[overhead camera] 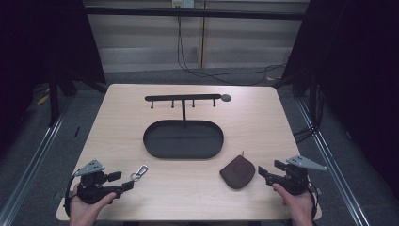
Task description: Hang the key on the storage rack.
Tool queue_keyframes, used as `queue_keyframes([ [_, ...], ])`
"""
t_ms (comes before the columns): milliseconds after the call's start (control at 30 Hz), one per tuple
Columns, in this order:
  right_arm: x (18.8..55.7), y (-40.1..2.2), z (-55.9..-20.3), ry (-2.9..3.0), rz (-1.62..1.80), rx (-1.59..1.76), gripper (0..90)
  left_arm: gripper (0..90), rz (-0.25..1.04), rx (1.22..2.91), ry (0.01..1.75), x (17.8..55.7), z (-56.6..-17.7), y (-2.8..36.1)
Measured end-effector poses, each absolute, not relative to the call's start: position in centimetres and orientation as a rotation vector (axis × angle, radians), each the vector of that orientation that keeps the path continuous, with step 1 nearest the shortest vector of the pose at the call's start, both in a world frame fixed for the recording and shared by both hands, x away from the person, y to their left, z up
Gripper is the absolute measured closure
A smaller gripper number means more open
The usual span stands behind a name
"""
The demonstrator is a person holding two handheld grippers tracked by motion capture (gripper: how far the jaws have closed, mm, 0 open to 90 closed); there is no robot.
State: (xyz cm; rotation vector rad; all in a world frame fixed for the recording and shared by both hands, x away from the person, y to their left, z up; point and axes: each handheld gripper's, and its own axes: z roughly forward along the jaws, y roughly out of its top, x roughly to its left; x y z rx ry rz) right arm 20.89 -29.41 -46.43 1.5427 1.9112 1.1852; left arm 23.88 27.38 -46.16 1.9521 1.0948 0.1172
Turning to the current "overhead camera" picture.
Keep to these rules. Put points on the small black floor strip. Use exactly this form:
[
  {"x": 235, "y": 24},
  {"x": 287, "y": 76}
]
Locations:
[{"x": 77, "y": 132}]

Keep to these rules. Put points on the black metal stand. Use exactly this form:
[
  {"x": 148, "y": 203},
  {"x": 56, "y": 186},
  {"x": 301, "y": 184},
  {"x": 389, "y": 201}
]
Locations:
[{"x": 54, "y": 100}]

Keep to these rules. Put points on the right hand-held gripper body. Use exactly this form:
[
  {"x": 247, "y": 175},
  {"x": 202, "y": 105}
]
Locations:
[{"x": 295, "y": 183}]

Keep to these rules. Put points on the white wall socket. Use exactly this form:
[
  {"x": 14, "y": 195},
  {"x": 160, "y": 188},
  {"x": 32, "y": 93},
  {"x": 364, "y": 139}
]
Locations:
[{"x": 183, "y": 3}]

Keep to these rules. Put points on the black key rack with tray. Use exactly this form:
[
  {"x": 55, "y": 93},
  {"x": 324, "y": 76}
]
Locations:
[{"x": 183, "y": 141}]

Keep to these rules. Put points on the grey tape strip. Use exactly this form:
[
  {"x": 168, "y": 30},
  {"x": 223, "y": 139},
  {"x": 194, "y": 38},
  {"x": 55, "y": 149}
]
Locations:
[{"x": 59, "y": 195}]

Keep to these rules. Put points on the dark curtain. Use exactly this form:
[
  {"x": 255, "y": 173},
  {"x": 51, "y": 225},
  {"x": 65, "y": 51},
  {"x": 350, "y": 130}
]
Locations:
[
  {"x": 40, "y": 40},
  {"x": 357, "y": 62}
]

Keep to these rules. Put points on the person's right hand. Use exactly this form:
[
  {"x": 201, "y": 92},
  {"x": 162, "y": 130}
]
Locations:
[{"x": 299, "y": 207}]

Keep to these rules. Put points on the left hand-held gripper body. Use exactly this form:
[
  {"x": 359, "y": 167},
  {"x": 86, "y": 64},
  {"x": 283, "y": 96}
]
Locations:
[{"x": 94, "y": 188}]

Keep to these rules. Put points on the person's left hand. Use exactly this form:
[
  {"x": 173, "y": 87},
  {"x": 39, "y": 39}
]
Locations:
[{"x": 83, "y": 213}]

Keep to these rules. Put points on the black horizontal bar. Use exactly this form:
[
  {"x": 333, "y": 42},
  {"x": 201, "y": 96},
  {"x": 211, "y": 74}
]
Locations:
[{"x": 194, "y": 13}]

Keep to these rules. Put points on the yellow tape piece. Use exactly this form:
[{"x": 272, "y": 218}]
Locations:
[{"x": 43, "y": 100}]

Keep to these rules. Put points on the metal floor rail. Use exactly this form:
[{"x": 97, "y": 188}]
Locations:
[
  {"x": 31, "y": 166},
  {"x": 332, "y": 163}
]

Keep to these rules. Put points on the brown zip pouch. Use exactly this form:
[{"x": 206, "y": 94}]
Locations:
[{"x": 238, "y": 172}]

